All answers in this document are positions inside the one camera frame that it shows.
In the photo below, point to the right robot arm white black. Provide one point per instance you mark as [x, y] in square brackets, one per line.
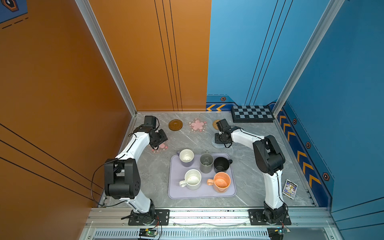
[269, 160]

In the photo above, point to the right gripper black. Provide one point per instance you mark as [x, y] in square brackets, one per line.
[216, 135]

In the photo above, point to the pink flower coaster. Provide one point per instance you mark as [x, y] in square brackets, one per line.
[198, 126]
[161, 148]

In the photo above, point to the rattan woven round coaster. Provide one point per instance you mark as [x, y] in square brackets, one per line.
[215, 126]

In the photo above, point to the green circuit board left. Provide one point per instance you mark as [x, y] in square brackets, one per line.
[148, 234]

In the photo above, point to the white cup lavender outside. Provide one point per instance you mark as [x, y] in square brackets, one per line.
[186, 157]

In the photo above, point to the brown wooden coaster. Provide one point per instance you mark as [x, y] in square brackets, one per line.
[175, 125]

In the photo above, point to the orange mug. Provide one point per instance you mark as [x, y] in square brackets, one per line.
[220, 182]

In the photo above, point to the grey mug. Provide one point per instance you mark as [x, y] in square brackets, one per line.
[206, 163]

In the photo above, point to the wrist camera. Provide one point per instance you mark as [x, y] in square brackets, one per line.
[223, 125]
[152, 122]

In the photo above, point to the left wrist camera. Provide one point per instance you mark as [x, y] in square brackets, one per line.
[152, 122]

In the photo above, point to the circuit board right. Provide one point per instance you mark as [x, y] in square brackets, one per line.
[277, 233]

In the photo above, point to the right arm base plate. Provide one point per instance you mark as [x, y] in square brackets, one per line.
[259, 217]

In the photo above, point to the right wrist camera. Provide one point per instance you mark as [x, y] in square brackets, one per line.
[223, 125]

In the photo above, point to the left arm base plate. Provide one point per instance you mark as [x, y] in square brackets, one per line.
[150, 219]

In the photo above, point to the white mug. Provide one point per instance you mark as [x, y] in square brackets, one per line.
[192, 180]

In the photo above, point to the small printed card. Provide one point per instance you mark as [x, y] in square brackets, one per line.
[290, 189]

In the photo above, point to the black mug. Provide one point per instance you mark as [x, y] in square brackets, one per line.
[222, 164]

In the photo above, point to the aluminium front rail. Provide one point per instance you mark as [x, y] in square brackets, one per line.
[301, 217]

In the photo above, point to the blue woven round coaster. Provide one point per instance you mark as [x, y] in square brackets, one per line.
[220, 145]

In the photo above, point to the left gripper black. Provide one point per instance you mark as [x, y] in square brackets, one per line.
[163, 138]

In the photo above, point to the lavender silicone tray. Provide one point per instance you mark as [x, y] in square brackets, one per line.
[177, 174]

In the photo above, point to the black checkerboard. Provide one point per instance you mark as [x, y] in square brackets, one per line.
[252, 114]

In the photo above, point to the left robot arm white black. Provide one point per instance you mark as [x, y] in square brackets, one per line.
[122, 177]

